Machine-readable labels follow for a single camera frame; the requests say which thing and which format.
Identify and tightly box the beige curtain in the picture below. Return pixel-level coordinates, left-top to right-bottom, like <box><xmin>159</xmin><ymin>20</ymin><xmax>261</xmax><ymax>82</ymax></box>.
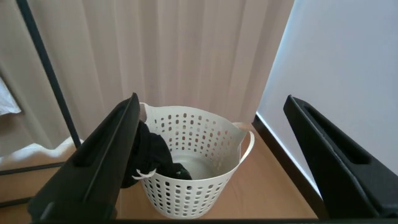
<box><xmin>0</xmin><ymin>0</ymin><xmax>295</xmax><ymax>158</ymax></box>

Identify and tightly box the black garment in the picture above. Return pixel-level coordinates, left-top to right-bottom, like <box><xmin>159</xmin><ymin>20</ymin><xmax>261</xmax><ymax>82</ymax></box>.
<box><xmin>120</xmin><ymin>119</ymin><xmax>193</xmax><ymax>189</ymax></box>

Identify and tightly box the black clothes rack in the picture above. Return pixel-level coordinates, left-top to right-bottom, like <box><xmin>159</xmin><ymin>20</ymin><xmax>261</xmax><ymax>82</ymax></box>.
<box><xmin>0</xmin><ymin>0</ymin><xmax>83</xmax><ymax>208</ymax></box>

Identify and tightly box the white laundry basket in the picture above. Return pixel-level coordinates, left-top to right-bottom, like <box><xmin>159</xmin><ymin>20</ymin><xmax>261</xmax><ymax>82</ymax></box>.
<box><xmin>137</xmin><ymin>102</ymin><xmax>256</xmax><ymax>220</ymax></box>

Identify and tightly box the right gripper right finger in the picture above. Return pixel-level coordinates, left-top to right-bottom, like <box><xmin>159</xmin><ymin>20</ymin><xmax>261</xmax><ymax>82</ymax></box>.
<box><xmin>283</xmin><ymin>95</ymin><xmax>398</xmax><ymax>219</ymax></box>

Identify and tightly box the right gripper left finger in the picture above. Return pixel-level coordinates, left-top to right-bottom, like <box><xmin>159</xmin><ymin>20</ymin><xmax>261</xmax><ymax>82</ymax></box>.
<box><xmin>27</xmin><ymin>92</ymin><xmax>141</xmax><ymax>221</ymax></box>

